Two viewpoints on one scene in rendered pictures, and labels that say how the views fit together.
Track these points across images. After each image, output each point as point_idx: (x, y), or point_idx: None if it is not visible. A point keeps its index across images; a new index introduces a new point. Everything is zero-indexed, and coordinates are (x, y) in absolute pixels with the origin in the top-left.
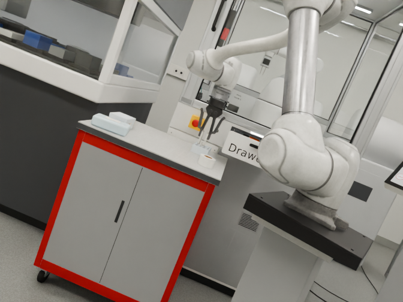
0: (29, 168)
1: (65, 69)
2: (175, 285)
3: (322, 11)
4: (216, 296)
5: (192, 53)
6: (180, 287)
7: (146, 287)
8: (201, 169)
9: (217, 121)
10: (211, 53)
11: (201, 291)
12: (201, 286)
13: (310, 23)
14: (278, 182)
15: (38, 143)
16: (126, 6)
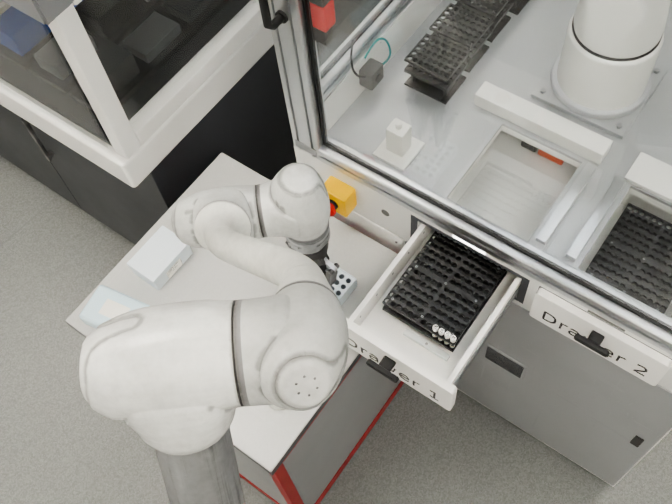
0: (134, 220)
1: (62, 129)
2: (402, 400)
3: (201, 448)
4: (480, 425)
5: (172, 219)
6: (410, 404)
7: (269, 493)
8: (249, 435)
9: (379, 199)
10: (202, 233)
11: (451, 412)
12: (458, 398)
13: (175, 480)
14: (540, 331)
15: (120, 195)
16: (61, 42)
